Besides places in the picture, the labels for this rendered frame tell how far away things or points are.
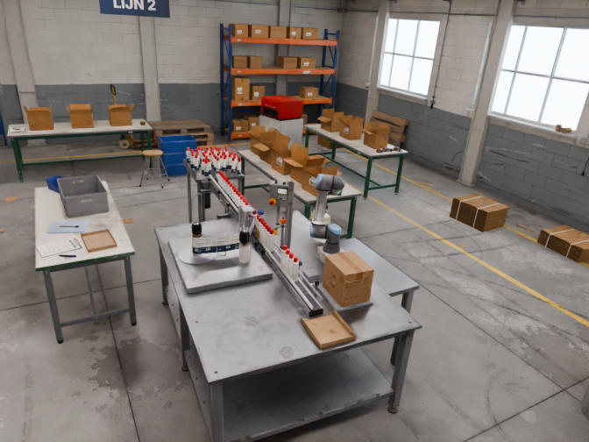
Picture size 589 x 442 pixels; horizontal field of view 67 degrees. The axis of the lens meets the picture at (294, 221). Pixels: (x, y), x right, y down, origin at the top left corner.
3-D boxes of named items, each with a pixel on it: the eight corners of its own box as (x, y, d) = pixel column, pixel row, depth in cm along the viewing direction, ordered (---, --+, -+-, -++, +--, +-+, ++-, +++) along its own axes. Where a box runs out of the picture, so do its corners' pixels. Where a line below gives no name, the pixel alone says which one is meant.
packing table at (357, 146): (301, 162, 919) (303, 124, 887) (333, 160, 955) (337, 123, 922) (364, 201, 744) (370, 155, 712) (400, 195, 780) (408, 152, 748)
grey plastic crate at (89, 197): (60, 197, 481) (56, 178, 471) (99, 192, 500) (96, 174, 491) (67, 218, 435) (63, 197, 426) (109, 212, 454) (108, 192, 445)
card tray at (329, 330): (300, 321, 305) (301, 316, 303) (333, 313, 315) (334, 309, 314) (320, 349, 280) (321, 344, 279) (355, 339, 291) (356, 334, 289)
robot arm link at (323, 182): (325, 240, 371) (334, 175, 360) (308, 238, 371) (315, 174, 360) (325, 237, 383) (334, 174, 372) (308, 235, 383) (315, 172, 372)
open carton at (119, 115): (110, 127, 776) (108, 106, 760) (105, 122, 813) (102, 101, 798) (138, 126, 798) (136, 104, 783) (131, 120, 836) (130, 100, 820)
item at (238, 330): (153, 229, 423) (153, 227, 422) (297, 211, 482) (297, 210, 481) (208, 385, 251) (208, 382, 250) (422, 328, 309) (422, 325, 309)
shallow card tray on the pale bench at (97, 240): (81, 237, 403) (80, 233, 401) (108, 231, 415) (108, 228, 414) (88, 253, 377) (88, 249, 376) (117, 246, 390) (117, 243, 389)
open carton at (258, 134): (243, 151, 694) (243, 126, 679) (268, 148, 716) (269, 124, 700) (253, 158, 664) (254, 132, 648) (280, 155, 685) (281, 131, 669)
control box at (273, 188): (271, 201, 379) (272, 180, 371) (290, 203, 376) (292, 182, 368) (268, 205, 370) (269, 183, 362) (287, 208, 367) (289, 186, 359)
